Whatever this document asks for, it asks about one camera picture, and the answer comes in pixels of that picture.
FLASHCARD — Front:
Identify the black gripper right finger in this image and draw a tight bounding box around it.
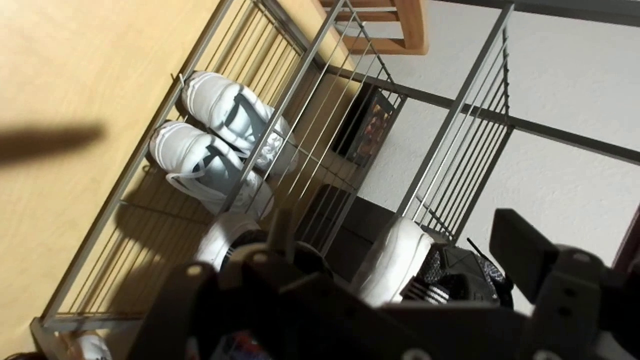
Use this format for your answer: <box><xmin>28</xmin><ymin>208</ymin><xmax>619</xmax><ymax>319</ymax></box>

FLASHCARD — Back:
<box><xmin>490</xmin><ymin>208</ymin><xmax>600</xmax><ymax>360</ymax></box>

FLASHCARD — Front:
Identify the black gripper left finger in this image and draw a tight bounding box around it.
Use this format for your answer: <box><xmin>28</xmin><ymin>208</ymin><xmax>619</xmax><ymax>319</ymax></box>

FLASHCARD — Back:
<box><xmin>127</xmin><ymin>262</ymin><xmax>218</xmax><ymax>360</ymax></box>

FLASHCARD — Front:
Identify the dark gray knit shoe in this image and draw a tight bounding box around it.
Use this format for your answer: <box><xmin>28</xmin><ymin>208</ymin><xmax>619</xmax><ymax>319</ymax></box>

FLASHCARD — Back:
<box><xmin>352</xmin><ymin>218</ymin><xmax>515</xmax><ymax>307</ymax></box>

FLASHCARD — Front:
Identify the white sneaker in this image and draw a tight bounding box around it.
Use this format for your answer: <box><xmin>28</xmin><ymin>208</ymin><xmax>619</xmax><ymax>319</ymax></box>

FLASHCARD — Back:
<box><xmin>149</xmin><ymin>121</ymin><xmax>274</xmax><ymax>218</ymax></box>
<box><xmin>182</xmin><ymin>72</ymin><xmax>301</xmax><ymax>173</ymax></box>

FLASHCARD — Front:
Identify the grey metal shoe rack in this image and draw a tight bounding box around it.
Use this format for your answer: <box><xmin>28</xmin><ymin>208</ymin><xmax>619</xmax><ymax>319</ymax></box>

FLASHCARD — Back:
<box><xmin>28</xmin><ymin>0</ymin><xmax>640</xmax><ymax>348</ymax></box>

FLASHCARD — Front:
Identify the dark flat box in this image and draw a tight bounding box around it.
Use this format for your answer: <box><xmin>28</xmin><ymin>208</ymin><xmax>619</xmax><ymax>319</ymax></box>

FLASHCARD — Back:
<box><xmin>332</xmin><ymin>84</ymin><xmax>397</xmax><ymax>165</ymax></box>

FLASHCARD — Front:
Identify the wooden chair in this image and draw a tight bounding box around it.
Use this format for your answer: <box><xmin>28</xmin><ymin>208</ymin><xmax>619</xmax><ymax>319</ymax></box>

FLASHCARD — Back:
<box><xmin>336</xmin><ymin>0</ymin><xmax>429</xmax><ymax>56</ymax></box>

